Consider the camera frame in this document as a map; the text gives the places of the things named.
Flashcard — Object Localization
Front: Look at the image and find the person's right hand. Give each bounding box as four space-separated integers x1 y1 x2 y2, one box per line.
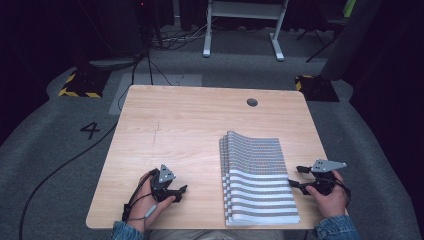
305 170 350 220

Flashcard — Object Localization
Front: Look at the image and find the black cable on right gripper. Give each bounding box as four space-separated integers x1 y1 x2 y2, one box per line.
332 175 352 208

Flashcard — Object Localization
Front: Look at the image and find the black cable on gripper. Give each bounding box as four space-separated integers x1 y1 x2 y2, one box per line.
121 168 160 223
332 175 352 208

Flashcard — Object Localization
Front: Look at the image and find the bundle of floor cables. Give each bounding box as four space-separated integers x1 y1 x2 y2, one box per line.
149 18 221 52

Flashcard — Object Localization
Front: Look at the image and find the green panel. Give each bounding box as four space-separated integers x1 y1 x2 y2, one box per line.
342 0 357 19

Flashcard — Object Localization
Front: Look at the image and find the grey slanted column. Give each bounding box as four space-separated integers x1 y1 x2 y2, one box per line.
320 0 383 82

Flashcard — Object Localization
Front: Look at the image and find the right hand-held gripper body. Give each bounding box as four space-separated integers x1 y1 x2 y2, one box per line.
301 158 348 197

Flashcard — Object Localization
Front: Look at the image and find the person's left hand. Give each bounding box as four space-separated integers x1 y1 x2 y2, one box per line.
127 169 177 233

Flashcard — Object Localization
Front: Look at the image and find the long black floor cable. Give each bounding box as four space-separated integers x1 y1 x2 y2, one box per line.
18 49 150 240

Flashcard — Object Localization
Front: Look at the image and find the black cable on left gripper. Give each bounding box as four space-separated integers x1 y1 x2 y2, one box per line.
121 168 160 223

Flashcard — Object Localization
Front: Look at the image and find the striped cloth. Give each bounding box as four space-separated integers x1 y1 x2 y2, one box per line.
218 130 301 227

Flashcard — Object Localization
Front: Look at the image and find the black equipment stand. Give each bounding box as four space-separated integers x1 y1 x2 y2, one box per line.
132 0 165 56

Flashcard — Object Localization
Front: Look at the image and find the black tripod stand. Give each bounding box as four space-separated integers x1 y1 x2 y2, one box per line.
296 14 348 64

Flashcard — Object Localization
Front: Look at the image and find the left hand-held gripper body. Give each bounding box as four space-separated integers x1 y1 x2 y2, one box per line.
149 163 183 204

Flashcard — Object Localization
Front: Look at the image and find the white desk frame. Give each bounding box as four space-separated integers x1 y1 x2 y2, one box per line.
202 0 290 62

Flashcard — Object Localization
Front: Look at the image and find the black yellow striped base plate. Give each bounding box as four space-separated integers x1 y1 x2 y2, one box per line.
294 74 340 103
57 67 112 100

